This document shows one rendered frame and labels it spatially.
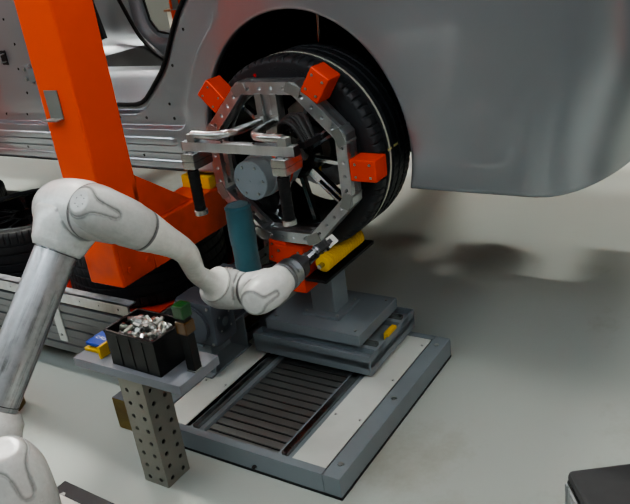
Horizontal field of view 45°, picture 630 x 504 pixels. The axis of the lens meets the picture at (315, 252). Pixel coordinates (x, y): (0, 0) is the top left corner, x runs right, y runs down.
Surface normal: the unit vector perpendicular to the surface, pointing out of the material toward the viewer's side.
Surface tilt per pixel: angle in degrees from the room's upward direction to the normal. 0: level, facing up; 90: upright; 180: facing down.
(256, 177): 90
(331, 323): 0
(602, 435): 0
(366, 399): 0
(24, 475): 69
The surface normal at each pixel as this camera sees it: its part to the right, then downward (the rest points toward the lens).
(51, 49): -0.52, 0.40
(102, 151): 0.84, 0.11
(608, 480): -0.13, -0.91
